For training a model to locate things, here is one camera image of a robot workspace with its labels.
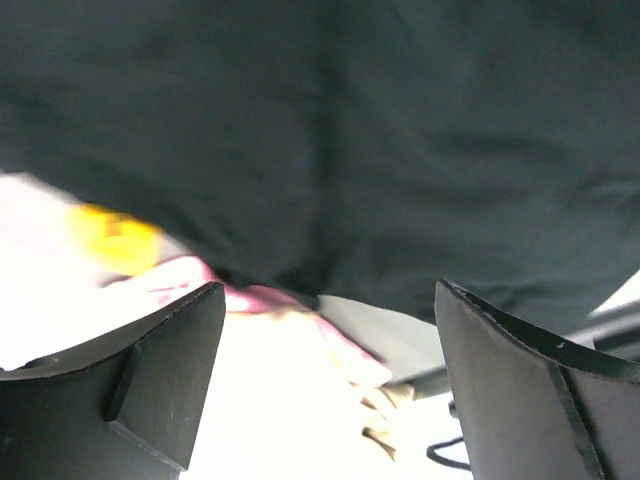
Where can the pink folded t-shirt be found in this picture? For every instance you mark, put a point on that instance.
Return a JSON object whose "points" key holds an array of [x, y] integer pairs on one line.
{"points": [[168, 280]]}

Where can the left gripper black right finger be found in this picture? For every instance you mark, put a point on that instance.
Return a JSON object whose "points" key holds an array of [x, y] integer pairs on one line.
{"points": [[525, 415]]}

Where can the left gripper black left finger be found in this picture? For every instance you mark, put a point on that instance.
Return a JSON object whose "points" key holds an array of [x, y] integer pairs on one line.
{"points": [[124, 405]]}

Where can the beige folded t-shirt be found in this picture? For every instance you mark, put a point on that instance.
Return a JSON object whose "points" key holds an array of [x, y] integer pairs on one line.
{"points": [[278, 407]]}

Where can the aluminium frame rail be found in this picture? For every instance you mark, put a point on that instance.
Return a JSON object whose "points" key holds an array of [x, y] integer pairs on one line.
{"points": [[613, 332]]}

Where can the black t-shirt with flower print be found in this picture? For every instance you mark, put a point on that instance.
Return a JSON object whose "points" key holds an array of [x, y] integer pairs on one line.
{"points": [[359, 149]]}

